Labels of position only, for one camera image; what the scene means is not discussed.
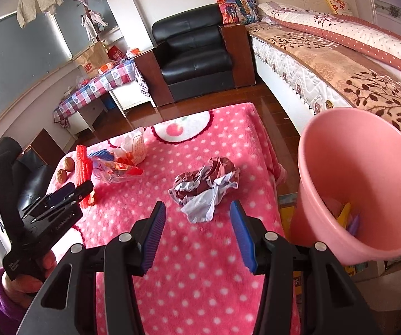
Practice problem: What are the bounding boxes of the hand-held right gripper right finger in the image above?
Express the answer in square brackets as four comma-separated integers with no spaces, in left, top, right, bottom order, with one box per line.
[229,200,384,335]

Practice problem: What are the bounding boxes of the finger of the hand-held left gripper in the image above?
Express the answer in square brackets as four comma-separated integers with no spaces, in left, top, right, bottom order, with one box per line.
[45,180,95,213]
[21,182,76,219]

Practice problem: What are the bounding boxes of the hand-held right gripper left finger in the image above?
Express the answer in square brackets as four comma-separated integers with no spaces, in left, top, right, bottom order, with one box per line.
[16,200,167,335]

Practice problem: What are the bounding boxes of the red foam net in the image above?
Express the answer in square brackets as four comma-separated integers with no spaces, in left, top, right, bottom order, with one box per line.
[75,145,96,208]

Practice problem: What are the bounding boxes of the clear wrapper with red print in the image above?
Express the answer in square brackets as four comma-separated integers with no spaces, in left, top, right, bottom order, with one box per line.
[89,148,143,184]

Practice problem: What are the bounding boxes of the clear bag with orange print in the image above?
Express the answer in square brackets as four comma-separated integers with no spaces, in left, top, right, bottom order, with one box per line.
[117,127,148,166]

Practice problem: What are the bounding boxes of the maroon and white paper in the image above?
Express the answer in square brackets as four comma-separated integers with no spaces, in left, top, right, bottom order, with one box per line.
[168,156,240,224]

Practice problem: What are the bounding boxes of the yellow plastic wrapper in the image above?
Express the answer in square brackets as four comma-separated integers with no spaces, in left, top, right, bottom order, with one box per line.
[336,202,352,229]

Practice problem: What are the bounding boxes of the pink plastic bucket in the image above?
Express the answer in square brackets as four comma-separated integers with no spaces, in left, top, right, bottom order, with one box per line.
[289,107,401,266]

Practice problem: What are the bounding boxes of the person's left hand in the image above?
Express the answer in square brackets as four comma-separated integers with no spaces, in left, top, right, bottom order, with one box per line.
[0,250,57,297]

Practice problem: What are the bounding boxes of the black leather sofa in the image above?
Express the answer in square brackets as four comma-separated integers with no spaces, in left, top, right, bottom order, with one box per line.
[0,138,65,224]

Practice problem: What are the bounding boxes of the printed cardboard box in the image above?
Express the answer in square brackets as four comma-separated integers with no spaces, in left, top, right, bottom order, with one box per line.
[278,193,304,299]

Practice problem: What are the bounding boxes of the checkered cloth side table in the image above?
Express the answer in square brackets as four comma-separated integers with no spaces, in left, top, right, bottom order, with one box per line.
[53,59,150,126]

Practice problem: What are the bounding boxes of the white desk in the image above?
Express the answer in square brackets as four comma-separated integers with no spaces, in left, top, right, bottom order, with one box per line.
[66,77,152,137]

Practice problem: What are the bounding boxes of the brown paper bag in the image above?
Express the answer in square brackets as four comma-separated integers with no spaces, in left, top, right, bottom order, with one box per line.
[74,44,108,79]

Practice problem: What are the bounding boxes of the window with grey blind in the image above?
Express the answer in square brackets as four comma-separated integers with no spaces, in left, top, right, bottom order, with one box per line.
[0,0,124,126]

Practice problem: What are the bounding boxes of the red bag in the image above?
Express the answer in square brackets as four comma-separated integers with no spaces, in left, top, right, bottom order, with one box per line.
[107,45,126,63]

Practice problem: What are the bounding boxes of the white clothes on rack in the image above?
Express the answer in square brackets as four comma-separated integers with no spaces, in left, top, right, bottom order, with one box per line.
[81,10,108,42]

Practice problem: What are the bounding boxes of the bed with cream headboard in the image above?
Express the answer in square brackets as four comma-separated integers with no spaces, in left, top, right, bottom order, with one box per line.
[219,0,401,168]

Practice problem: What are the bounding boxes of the black leather armchair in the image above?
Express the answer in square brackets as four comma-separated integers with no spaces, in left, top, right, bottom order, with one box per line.
[132,4,257,107]

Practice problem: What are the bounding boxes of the wooden coat rack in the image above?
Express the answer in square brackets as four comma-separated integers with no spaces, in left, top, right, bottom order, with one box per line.
[70,0,108,47]

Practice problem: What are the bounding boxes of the beige hanging garment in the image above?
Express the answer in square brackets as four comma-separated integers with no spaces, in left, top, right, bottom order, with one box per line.
[16,0,62,28]

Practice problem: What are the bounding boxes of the bed with floral quilt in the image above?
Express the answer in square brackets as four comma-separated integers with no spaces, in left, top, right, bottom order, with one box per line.
[247,23,401,154]

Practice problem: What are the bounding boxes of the white and pink quilt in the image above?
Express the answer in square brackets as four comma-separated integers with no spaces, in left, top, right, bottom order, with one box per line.
[258,2,401,81]

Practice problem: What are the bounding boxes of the colourful printed cushion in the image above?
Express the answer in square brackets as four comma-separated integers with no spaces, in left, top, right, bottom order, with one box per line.
[214,0,261,25]

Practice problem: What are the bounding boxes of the yellow floral pillow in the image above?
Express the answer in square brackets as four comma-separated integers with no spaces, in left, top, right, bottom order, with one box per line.
[324,0,354,16]

